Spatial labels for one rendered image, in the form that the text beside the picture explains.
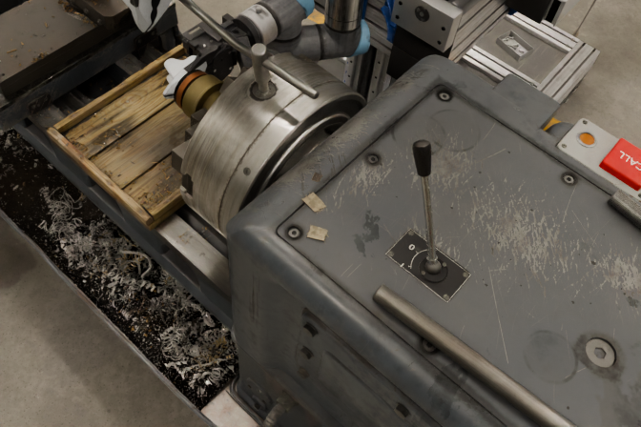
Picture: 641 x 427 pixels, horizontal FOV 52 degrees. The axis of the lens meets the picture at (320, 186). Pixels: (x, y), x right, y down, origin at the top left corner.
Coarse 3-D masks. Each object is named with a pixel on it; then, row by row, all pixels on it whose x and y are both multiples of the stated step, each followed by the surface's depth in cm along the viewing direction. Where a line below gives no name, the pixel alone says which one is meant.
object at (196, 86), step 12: (192, 72) 113; (204, 72) 114; (180, 84) 112; (192, 84) 111; (204, 84) 110; (216, 84) 110; (180, 96) 112; (192, 96) 110; (204, 96) 109; (216, 96) 110; (180, 108) 115; (192, 108) 110
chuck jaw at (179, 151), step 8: (200, 112) 109; (192, 120) 108; (200, 120) 107; (192, 128) 106; (184, 144) 103; (176, 152) 102; (184, 152) 102; (176, 160) 103; (176, 168) 104; (184, 176) 101; (184, 184) 102; (192, 184) 100; (192, 192) 102
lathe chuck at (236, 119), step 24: (312, 72) 100; (240, 96) 95; (288, 96) 95; (216, 120) 95; (240, 120) 94; (264, 120) 93; (192, 144) 96; (216, 144) 94; (240, 144) 93; (192, 168) 98; (216, 168) 95; (216, 192) 96; (216, 216) 99
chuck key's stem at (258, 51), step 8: (256, 48) 88; (264, 48) 88; (256, 56) 88; (264, 56) 88; (256, 64) 89; (256, 72) 91; (264, 72) 91; (256, 80) 92; (264, 80) 92; (264, 88) 94
